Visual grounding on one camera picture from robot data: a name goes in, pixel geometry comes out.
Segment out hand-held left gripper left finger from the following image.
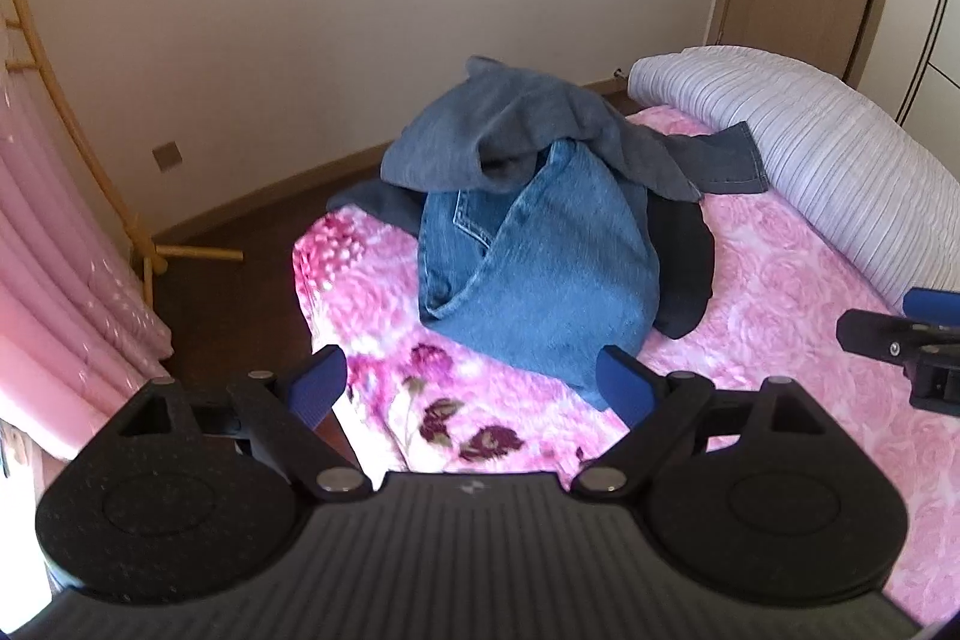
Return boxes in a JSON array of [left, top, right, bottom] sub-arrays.
[[120, 344, 374, 503]]

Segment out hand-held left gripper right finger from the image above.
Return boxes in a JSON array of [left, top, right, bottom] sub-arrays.
[[570, 344, 820, 500]]

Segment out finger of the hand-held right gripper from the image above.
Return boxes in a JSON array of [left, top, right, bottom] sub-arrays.
[[835, 308, 960, 417], [903, 287, 960, 320]]

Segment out grey jeans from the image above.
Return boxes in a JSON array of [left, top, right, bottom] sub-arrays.
[[381, 55, 770, 200]]

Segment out pink floral blanket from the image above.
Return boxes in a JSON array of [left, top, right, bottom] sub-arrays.
[[291, 104, 960, 620]]

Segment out blue jeans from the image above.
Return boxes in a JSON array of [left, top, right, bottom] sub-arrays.
[[417, 139, 662, 413]]

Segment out black pants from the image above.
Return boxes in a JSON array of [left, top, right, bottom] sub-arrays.
[[327, 179, 716, 341]]

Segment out white striped pillow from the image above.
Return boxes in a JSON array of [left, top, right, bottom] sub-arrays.
[[627, 45, 960, 313]]

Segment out white wardrobe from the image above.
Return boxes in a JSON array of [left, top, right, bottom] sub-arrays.
[[892, 0, 960, 125]]

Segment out pink curtain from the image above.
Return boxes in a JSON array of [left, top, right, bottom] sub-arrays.
[[0, 21, 175, 461]]

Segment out wooden coat rack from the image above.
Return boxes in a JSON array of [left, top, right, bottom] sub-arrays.
[[0, 0, 245, 311]]

